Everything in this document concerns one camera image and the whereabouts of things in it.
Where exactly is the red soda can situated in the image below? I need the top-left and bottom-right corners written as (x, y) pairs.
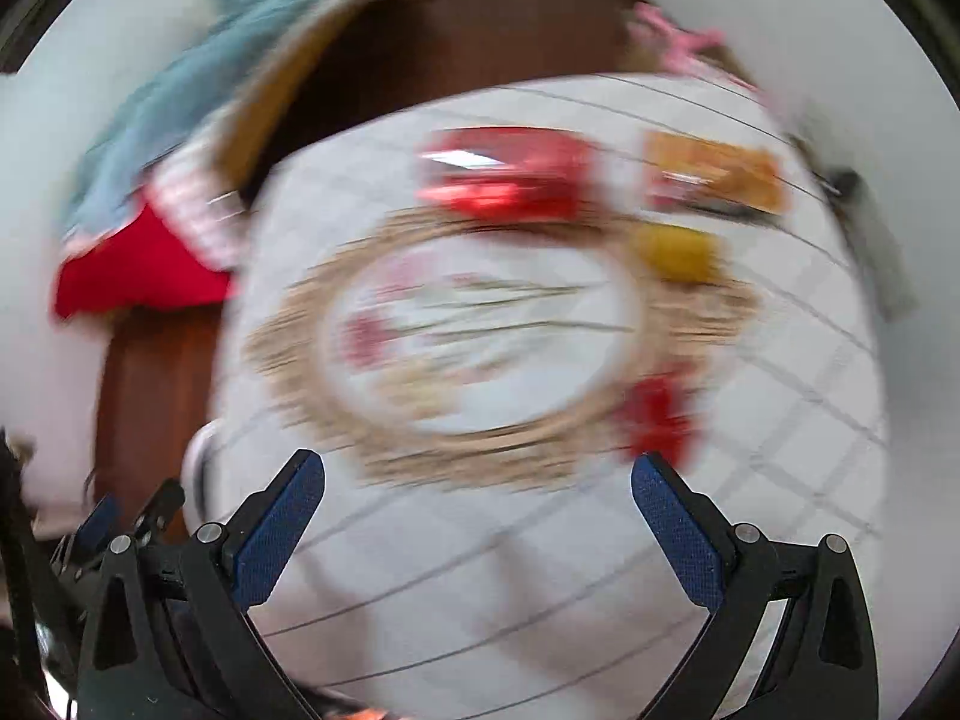
top-left (418, 125), bottom-right (601, 224)

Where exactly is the orange fries snack bag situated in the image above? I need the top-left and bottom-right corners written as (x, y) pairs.
top-left (643, 130), bottom-right (789, 218)

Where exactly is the white round trash bin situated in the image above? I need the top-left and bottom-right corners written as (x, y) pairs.
top-left (179, 419), bottom-right (221, 533)

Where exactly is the red bed sheet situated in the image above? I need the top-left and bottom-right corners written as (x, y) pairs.
top-left (50, 197), bottom-right (231, 320)

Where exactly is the small red wrapper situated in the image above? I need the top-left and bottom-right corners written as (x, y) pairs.
top-left (617, 371), bottom-right (698, 468)

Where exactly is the pink patterned mattress cover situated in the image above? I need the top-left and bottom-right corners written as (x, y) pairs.
top-left (145, 127), bottom-right (247, 271)

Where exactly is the white grid tablecloth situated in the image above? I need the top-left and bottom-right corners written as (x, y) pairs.
top-left (210, 75), bottom-right (889, 718)

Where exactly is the yellow snack packet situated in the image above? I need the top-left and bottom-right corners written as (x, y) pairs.
top-left (631, 223), bottom-right (722, 284)

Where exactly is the light blue duvet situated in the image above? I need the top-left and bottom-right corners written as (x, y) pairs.
top-left (64, 0), bottom-right (319, 238)

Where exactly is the pink panther plush toy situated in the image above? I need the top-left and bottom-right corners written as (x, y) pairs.
top-left (626, 2), bottom-right (758, 93)

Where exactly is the wooden bed frame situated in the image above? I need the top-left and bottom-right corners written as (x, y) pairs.
top-left (216, 0), bottom-right (422, 189)

